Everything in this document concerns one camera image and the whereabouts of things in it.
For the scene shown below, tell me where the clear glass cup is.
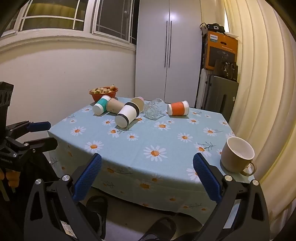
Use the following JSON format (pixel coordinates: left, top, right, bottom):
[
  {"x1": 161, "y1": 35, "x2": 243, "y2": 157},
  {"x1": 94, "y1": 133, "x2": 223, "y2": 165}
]
[{"x1": 143, "y1": 98, "x2": 166, "y2": 120}]

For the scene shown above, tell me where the person's left hand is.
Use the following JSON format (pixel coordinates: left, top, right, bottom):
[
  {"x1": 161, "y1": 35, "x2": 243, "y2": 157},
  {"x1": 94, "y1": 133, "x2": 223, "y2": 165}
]
[{"x1": 0, "y1": 169, "x2": 19, "y2": 187}]

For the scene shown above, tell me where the black bag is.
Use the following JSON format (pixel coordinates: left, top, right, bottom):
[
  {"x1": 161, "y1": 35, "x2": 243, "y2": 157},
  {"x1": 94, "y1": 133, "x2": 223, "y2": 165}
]
[{"x1": 214, "y1": 58, "x2": 239, "y2": 82}]

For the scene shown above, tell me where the teal and white paper cup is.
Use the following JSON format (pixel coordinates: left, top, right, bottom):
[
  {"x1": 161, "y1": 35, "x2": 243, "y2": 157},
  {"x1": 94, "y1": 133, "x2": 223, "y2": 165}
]
[{"x1": 93, "y1": 95, "x2": 112, "y2": 116}]

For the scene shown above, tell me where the orange cardboard box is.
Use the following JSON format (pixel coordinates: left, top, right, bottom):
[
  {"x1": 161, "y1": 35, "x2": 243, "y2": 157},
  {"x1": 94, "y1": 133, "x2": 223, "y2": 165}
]
[{"x1": 202, "y1": 30, "x2": 239, "y2": 71}]

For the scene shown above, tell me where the blue daisy print tablecloth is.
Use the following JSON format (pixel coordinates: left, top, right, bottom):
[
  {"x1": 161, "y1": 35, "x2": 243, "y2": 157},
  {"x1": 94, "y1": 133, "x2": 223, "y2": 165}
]
[{"x1": 47, "y1": 96, "x2": 256, "y2": 219}]

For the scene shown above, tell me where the cream curtain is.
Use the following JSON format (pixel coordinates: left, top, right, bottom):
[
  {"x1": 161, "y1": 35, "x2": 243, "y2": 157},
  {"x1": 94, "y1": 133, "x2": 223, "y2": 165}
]
[{"x1": 222, "y1": 0, "x2": 296, "y2": 232}]

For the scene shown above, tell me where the beige ceramic mug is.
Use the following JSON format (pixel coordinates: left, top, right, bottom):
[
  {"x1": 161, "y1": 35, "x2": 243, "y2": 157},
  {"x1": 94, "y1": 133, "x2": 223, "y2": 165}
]
[{"x1": 221, "y1": 136, "x2": 257, "y2": 177}]

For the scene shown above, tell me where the orange plastic bowl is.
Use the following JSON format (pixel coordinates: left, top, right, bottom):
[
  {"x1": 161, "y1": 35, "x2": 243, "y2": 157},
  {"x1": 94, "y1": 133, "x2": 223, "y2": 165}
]
[{"x1": 89, "y1": 87, "x2": 119, "y2": 103}]

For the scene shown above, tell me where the white black-banded paper cup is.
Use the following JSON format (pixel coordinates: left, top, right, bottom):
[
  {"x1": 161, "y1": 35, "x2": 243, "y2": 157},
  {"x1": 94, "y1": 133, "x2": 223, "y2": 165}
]
[{"x1": 115, "y1": 101, "x2": 140, "y2": 128}]

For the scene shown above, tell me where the black wardrobe handle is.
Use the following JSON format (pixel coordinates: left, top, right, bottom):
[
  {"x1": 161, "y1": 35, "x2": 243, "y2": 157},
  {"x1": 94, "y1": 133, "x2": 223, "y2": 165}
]
[
  {"x1": 168, "y1": 20, "x2": 172, "y2": 67},
  {"x1": 164, "y1": 20, "x2": 168, "y2": 68}
]

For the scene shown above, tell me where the black device with cables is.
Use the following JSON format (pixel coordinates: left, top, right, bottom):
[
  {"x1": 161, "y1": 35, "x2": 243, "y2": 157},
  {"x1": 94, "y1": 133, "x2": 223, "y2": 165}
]
[{"x1": 199, "y1": 22, "x2": 225, "y2": 33}]

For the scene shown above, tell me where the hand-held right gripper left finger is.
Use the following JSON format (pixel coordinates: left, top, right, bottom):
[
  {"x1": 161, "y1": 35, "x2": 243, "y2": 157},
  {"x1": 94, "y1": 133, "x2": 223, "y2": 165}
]
[{"x1": 23, "y1": 153, "x2": 103, "y2": 241}]

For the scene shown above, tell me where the black sandal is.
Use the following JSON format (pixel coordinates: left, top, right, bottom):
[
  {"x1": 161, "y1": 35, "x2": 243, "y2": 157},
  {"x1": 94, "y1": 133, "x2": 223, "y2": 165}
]
[
  {"x1": 138, "y1": 217, "x2": 178, "y2": 241},
  {"x1": 85, "y1": 195, "x2": 108, "y2": 240}
]

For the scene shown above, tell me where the orange and white paper cup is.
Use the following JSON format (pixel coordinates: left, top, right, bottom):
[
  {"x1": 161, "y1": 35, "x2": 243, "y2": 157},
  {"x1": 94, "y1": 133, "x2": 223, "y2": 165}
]
[{"x1": 167, "y1": 100, "x2": 190, "y2": 116}]

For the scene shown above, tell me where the dark grey suitcase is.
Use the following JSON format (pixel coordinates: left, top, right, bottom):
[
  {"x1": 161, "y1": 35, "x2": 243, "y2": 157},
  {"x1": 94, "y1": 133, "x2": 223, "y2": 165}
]
[{"x1": 203, "y1": 74, "x2": 239, "y2": 121}]

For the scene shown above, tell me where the white wardrobe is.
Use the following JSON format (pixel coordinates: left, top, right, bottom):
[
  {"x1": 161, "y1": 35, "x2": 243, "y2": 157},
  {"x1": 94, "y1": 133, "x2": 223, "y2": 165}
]
[{"x1": 135, "y1": 0, "x2": 230, "y2": 110}]

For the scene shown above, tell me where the white suitcase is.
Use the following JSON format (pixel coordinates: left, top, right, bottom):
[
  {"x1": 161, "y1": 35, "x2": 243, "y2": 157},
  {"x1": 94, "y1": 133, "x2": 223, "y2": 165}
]
[{"x1": 197, "y1": 68, "x2": 214, "y2": 109}]

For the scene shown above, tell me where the white framed window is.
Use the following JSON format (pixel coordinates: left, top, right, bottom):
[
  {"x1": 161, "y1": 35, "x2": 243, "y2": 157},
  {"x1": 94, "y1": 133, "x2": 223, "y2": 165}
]
[{"x1": 0, "y1": 0, "x2": 139, "y2": 45}]

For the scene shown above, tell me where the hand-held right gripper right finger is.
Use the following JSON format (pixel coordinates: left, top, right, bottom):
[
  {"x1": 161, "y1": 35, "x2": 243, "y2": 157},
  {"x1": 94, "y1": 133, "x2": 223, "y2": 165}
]
[{"x1": 193, "y1": 152, "x2": 270, "y2": 241}]

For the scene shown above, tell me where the brown paper cup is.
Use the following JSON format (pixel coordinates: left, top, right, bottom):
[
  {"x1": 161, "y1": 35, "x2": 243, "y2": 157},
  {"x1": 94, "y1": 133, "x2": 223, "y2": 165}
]
[{"x1": 106, "y1": 98, "x2": 125, "y2": 114}]

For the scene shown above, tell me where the pile of round snacks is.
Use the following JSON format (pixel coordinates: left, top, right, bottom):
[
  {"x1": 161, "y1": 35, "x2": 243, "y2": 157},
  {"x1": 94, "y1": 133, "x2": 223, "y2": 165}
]
[{"x1": 91, "y1": 85, "x2": 117, "y2": 94}]

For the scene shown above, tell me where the pink paper cup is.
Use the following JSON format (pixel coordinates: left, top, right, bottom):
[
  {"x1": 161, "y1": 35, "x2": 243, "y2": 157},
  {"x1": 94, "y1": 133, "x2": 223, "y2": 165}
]
[{"x1": 131, "y1": 97, "x2": 145, "y2": 110}]

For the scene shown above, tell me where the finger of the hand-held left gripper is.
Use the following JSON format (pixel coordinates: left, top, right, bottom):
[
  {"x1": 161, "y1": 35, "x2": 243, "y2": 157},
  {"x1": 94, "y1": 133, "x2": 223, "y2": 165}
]
[
  {"x1": 6, "y1": 137, "x2": 58, "y2": 154},
  {"x1": 6, "y1": 121, "x2": 51, "y2": 138}
]

